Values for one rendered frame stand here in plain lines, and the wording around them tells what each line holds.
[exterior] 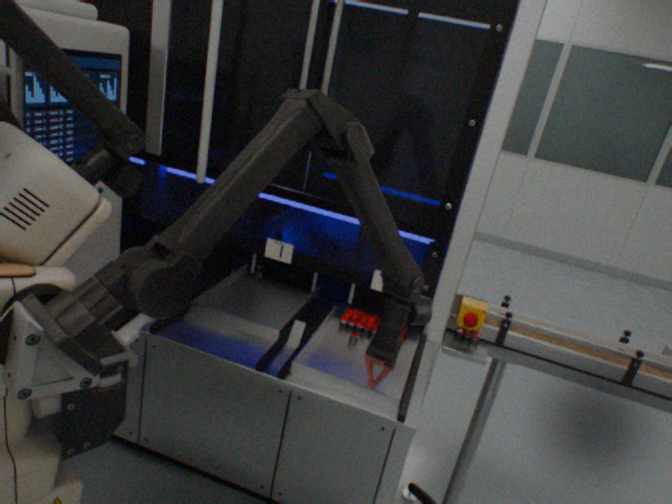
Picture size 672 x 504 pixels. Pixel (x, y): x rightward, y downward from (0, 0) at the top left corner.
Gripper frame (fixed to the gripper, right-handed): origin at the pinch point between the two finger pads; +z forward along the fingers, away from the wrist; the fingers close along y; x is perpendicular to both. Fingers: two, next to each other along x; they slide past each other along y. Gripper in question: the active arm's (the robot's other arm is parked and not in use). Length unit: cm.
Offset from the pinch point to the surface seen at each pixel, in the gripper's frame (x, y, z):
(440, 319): -11.1, 35.0, -10.6
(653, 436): -147, 195, 51
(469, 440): -33, 58, 31
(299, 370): 16.9, 0.0, 3.5
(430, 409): -26, 149, 65
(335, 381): 8.1, -0.3, 2.7
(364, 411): -0.3, -2.7, 5.7
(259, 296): 42, 31, 0
